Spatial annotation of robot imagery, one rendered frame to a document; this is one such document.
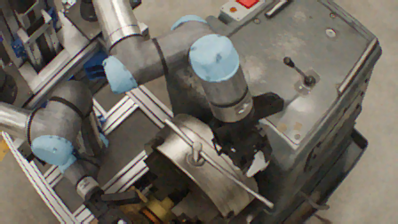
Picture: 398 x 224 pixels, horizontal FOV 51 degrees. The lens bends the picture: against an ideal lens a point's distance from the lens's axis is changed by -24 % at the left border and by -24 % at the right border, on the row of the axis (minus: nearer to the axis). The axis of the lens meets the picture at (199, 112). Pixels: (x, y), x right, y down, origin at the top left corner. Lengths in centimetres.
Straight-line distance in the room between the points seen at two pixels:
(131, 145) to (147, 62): 155
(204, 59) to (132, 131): 166
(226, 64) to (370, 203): 188
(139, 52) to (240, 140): 25
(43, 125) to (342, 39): 90
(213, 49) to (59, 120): 46
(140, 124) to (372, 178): 131
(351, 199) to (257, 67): 140
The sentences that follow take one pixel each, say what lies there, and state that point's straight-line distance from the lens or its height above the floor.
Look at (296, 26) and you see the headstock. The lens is 147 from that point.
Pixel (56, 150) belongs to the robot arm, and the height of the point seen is 140.
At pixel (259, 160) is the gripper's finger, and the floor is 141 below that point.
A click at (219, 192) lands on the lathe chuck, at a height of 119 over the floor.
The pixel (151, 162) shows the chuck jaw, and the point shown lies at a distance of 132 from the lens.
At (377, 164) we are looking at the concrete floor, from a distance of 271.
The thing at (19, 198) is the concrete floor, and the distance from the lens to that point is 280.
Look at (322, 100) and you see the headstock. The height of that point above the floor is 125.
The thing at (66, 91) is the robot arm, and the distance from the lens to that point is 120.
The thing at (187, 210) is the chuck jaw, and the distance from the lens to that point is 135.
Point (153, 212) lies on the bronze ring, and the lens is 135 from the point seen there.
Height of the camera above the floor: 239
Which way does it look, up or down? 61 degrees down
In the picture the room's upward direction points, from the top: 8 degrees counter-clockwise
